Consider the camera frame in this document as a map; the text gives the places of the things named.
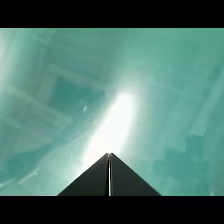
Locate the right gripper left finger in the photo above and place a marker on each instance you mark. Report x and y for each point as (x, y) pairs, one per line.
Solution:
(93, 182)

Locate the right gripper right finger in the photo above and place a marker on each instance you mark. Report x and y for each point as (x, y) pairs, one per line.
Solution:
(128, 182)

